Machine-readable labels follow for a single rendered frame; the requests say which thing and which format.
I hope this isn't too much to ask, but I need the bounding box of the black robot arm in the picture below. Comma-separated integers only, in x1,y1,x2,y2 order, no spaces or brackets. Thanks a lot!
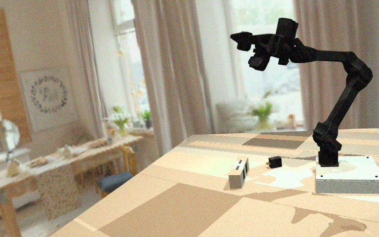
248,18,373,167

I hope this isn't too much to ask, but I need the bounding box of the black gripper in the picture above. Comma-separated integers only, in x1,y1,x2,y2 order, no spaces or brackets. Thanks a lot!
230,31,285,57

